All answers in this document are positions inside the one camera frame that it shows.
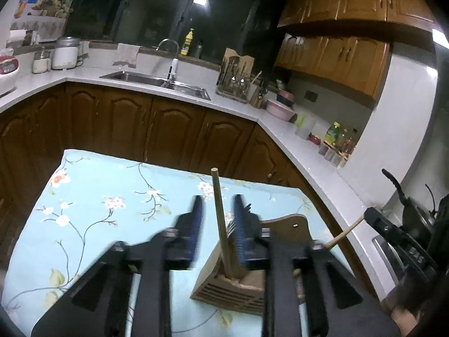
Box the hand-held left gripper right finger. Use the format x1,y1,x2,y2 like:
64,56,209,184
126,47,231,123
232,194,400,337

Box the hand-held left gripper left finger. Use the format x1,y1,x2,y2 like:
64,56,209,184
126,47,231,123
31,195,205,337

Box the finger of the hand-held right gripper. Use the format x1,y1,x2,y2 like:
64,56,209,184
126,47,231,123
364,207,401,246

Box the steel fork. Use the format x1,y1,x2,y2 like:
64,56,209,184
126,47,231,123
226,219,241,243

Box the wooden chopstick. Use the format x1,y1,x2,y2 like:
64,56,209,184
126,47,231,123
211,168,234,278
323,215,367,250

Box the wooden utensil holder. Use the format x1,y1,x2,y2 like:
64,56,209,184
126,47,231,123
190,214,312,316

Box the steel stove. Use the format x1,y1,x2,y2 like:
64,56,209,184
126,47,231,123
372,235,409,288

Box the black wok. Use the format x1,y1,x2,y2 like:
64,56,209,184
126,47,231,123
382,168,439,243

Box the row of small seasoning jars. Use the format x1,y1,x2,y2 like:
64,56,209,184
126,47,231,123
319,145,348,168

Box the sauce bottles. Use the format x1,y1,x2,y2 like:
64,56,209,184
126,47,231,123
337,128,358,158

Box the blue floral tablecloth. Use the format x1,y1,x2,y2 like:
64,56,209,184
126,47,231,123
2,148,346,337

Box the green yellow labelled bottle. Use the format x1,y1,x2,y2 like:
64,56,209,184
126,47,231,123
323,122,342,148

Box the translucent plastic cup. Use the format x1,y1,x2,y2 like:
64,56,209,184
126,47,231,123
294,113,316,140

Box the pink basin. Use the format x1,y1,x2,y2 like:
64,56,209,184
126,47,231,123
265,98,296,122

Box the wooden knife block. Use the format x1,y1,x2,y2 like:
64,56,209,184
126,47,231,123
250,71,269,109

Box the stacked bowls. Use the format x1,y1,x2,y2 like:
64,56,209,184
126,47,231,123
276,89,295,108

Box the wooden countertop cutlery rack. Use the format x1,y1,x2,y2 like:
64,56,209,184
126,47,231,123
216,47,255,104

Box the steel kitchen sink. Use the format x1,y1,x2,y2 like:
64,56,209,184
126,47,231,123
100,71,211,101

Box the chrome faucet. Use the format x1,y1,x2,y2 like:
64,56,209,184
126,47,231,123
156,38,180,81

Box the yellow dish soap bottle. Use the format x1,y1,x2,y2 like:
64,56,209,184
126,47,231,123
180,28,194,56

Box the pink hanging towel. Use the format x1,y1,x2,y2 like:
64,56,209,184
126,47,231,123
113,43,141,68

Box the white pot with steel lid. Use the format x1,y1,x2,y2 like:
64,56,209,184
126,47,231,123
52,37,81,70

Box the glass jar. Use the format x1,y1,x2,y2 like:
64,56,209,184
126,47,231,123
33,50,52,74

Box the dark kitchen window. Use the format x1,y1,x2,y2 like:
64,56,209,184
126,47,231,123
65,0,292,67

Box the white pink rice cooker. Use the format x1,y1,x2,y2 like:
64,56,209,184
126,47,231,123
0,55,19,95

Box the wall poster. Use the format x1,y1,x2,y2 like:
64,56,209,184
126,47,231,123
10,0,76,30

